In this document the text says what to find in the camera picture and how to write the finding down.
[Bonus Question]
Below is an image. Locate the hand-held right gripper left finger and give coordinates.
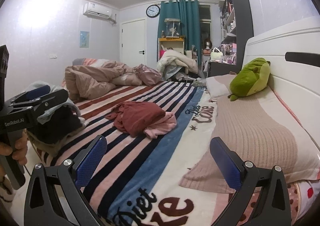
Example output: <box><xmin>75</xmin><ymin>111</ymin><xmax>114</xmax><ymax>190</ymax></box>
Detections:
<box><xmin>24</xmin><ymin>135</ymin><xmax>108</xmax><ymax>226</ymax></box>

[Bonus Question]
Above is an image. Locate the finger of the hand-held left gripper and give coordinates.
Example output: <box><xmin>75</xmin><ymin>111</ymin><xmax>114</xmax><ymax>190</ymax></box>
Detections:
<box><xmin>11</xmin><ymin>89</ymin><xmax>69</xmax><ymax>124</ymax></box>
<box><xmin>10</xmin><ymin>85</ymin><xmax>52</xmax><ymax>104</ymax></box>

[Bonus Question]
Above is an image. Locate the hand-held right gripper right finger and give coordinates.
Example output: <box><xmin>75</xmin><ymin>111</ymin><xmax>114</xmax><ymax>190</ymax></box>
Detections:
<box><xmin>209</xmin><ymin>137</ymin><xmax>293</xmax><ymax>226</ymax></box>

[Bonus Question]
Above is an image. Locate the light blue garment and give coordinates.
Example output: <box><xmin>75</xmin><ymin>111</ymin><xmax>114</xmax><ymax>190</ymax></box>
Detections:
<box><xmin>24</xmin><ymin>81</ymin><xmax>82</xmax><ymax>125</ymax></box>

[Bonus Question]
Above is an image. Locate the red garment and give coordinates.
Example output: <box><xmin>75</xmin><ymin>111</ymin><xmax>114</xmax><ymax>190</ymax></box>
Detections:
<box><xmin>105</xmin><ymin>101</ymin><xmax>167</xmax><ymax>134</ymax></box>

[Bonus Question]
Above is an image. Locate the person's left hand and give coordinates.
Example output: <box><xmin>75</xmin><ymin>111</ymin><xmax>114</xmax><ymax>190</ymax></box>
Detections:
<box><xmin>0</xmin><ymin>130</ymin><xmax>28</xmax><ymax>166</ymax></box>

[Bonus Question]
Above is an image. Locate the black garment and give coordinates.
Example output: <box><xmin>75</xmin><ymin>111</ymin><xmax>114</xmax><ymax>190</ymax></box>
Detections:
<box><xmin>26</xmin><ymin>107</ymin><xmax>87</xmax><ymax>144</ymax></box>

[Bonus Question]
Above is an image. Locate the beige white knit pillow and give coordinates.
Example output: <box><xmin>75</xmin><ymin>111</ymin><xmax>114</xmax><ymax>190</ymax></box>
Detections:
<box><xmin>205</xmin><ymin>75</ymin><xmax>240</xmax><ymax>99</ymax></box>
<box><xmin>179</xmin><ymin>76</ymin><xmax>320</xmax><ymax>194</ymax></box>

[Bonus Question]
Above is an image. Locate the beige garment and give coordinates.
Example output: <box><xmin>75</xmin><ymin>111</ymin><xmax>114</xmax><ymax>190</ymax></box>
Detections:
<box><xmin>26</xmin><ymin>131</ymin><xmax>73</xmax><ymax>158</ymax></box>

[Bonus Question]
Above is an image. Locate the brown pink duvet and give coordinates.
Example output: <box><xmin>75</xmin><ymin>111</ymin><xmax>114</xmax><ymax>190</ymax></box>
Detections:
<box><xmin>65</xmin><ymin>58</ymin><xmax>143</xmax><ymax>100</ymax></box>

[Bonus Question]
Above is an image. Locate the striped printed blanket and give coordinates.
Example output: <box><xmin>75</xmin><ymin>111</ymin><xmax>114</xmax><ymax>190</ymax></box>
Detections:
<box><xmin>32</xmin><ymin>80</ymin><xmax>240</xmax><ymax>226</ymax></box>

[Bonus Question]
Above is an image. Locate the pink garment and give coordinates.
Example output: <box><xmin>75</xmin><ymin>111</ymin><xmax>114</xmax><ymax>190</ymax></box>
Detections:
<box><xmin>144</xmin><ymin>111</ymin><xmax>177</xmax><ymax>139</ymax></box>

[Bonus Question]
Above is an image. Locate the dotted pink white bed sheet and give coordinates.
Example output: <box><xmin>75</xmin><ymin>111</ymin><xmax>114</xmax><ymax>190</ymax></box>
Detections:
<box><xmin>232</xmin><ymin>178</ymin><xmax>317</xmax><ymax>226</ymax></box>

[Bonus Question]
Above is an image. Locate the green plush toy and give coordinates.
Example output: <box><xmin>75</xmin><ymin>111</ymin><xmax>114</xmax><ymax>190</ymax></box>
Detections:
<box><xmin>227</xmin><ymin>58</ymin><xmax>271</xmax><ymax>102</ymax></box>

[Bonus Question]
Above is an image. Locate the dark desk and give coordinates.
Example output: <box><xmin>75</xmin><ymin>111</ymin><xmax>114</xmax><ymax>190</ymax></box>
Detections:
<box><xmin>207</xmin><ymin>60</ymin><xmax>244</xmax><ymax>78</ymax></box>

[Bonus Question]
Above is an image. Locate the pink satin cushion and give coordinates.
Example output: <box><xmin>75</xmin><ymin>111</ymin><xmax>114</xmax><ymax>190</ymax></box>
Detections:
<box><xmin>132</xmin><ymin>64</ymin><xmax>162</xmax><ymax>86</ymax></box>

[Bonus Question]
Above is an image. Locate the white door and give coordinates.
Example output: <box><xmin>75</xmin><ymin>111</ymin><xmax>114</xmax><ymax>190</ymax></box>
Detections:
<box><xmin>120</xmin><ymin>18</ymin><xmax>147</xmax><ymax>67</ymax></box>

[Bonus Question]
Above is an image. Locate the white air conditioner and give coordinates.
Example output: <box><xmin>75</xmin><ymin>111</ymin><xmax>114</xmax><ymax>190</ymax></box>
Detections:
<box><xmin>83</xmin><ymin>2</ymin><xmax>117</xmax><ymax>25</ymax></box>

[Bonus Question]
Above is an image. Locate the white handbag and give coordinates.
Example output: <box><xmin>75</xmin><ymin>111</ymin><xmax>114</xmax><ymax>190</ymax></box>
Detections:
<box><xmin>210</xmin><ymin>47</ymin><xmax>224</xmax><ymax>63</ymax></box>

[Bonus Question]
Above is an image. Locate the pile of white bedding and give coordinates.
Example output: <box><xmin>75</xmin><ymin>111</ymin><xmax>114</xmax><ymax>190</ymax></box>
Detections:
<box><xmin>157</xmin><ymin>50</ymin><xmax>199</xmax><ymax>82</ymax></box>

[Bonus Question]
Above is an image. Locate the white headboard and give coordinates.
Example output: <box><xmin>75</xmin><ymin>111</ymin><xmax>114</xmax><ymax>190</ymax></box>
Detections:
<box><xmin>241</xmin><ymin>15</ymin><xmax>320</xmax><ymax>141</ymax></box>

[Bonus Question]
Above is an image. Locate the yellow shelf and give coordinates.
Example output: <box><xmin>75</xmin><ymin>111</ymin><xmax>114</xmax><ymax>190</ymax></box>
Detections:
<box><xmin>159</xmin><ymin>37</ymin><xmax>187</xmax><ymax>62</ymax></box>

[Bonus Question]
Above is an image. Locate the dark bookshelf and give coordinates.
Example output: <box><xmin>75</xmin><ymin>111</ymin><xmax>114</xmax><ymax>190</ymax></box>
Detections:
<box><xmin>217</xmin><ymin>0</ymin><xmax>254</xmax><ymax>74</ymax></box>

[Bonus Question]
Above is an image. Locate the glass display case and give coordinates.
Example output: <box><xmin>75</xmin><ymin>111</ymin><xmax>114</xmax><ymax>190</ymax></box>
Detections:
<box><xmin>164</xmin><ymin>18</ymin><xmax>181</xmax><ymax>39</ymax></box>

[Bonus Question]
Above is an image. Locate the window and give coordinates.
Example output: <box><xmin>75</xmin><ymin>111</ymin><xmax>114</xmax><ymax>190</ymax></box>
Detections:
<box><xmin>199</xmin><ymin>5</ymin><xmax>212</xmax><ymax>49</ymax></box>

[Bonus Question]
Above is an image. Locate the teal curtain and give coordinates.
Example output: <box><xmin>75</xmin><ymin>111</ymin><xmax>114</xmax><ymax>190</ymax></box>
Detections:
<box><xmin>157</xmin><ymin>0</ymin><xmax>202</xmax><ymax>67</ymax></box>

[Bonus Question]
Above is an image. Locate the small blue wall poster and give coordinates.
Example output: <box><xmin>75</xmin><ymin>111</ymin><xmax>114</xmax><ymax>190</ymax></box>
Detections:
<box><xmin>80</xmin><ymin>31</ymin><xmax>90</xmax><ymax>48</ymax></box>

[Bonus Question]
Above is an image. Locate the round wall clock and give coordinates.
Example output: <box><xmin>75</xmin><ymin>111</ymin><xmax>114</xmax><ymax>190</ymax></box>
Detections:
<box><xmin>146</xmin><ymin>4</ymin><xmax>161</xmax><ymax>18</ymax></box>

